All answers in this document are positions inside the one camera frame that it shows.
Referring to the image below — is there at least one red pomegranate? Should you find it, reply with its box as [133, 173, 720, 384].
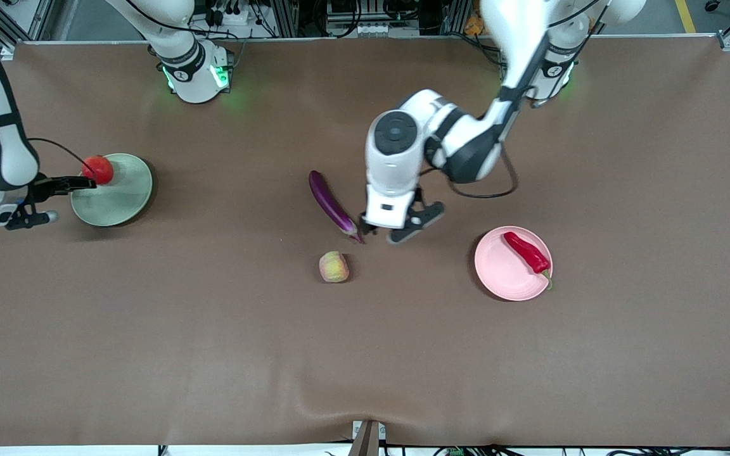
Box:
[82, 156, 114, 186]

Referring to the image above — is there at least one purple eggplant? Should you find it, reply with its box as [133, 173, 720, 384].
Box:
[308, 170, 366, 244]

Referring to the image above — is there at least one yellow pink peach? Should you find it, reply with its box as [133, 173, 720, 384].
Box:
[319, 251, 350, 283]

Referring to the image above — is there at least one red chili pepper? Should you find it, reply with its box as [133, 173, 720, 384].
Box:
[503, 231, 554, 291]

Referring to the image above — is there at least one green round plate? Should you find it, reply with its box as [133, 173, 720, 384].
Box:
[71, 153, 153, 227]

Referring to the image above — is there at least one pink round plate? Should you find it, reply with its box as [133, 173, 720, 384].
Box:
[474, 226, 554, 301]

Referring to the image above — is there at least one brown table cover cloth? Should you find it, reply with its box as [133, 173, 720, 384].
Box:
[0, 37, 730, 447]

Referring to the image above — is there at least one white power strip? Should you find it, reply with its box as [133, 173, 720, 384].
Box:
[203, 0, 258, 26]

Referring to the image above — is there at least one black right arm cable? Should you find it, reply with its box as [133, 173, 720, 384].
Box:
[28, 137, 98, 181]

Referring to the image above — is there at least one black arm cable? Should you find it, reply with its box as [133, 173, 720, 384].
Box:
[425, 19, 594, 199]
[28, 137, 98, 181]

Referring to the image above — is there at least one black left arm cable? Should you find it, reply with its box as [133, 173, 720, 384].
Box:
[425, 19, 594, 199]

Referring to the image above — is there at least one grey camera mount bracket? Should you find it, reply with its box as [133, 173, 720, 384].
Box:
[348, 419, 387, 456]

